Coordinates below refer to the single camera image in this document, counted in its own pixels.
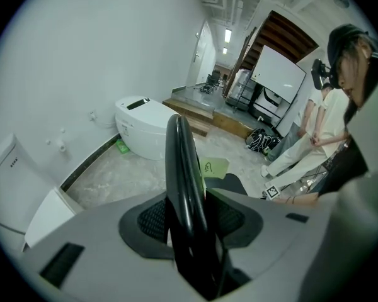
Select person's right forearm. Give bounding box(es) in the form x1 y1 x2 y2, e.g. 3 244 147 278
275 193 319 206

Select black head camera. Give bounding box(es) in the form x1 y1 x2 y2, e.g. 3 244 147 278
311 58 334 91

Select person's black shirt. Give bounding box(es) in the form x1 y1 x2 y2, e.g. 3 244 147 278
317 135 370 198

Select wooden step platform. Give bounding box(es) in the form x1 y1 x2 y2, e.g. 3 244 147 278
162 88 256 140

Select black bag with white stripes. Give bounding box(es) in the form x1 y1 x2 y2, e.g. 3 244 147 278
244 127 282 157

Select white cabinet appliance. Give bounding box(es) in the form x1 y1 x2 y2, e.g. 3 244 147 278
0 132 53 236

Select ceiling light strip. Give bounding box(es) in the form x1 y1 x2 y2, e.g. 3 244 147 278
222 28 233 55

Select black office chairs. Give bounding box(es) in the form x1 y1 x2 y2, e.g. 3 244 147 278
200 69 223 94

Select white box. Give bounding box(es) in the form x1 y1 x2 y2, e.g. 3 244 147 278
24 187 77 249

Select black cap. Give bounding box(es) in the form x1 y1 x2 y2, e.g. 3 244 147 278
326 23 377 72

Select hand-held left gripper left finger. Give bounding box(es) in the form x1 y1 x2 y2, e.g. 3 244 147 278
23 191 205 302

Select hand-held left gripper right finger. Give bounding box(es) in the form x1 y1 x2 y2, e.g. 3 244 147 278
207 188 332 284

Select green paper note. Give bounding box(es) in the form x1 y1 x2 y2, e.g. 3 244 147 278
199 157 231 180

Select dark wooden staircase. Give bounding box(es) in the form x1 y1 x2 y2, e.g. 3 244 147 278
222 9 320 99

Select white smart toilet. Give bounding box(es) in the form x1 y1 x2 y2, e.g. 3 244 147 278
114 95 178 161

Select white door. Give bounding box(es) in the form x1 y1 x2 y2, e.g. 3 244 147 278
185 20 212 88

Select person's head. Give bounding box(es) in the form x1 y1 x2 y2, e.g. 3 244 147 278
336 39 374 107

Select white floor printer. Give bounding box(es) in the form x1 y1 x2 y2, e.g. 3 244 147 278
253 86 284 121

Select metal wire rack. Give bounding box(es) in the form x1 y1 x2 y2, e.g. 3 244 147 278
225 67 256 110

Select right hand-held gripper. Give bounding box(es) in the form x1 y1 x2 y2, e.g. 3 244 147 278
261 184 281 201

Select white wall pipe fittings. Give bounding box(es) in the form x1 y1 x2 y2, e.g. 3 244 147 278
45 127 67 152

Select white whiteboard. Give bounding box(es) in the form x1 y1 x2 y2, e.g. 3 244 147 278
249 44 307 105

